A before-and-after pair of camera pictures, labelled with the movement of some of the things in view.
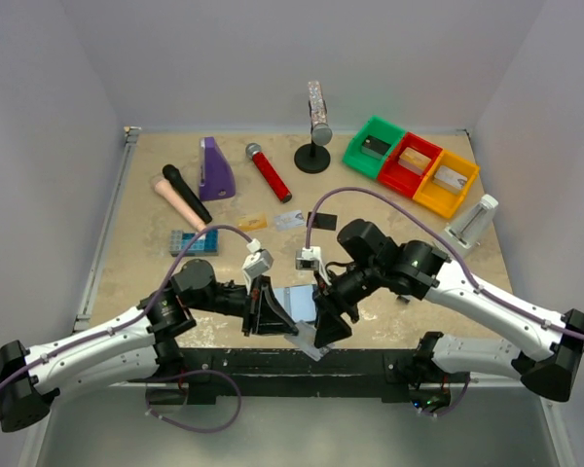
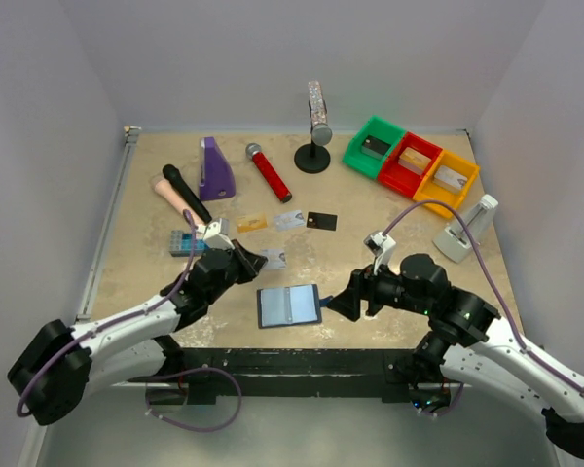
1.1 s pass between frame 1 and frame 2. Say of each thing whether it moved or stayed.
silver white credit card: stayed
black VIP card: stayed
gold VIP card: stayed
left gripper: moved
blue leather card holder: stayed
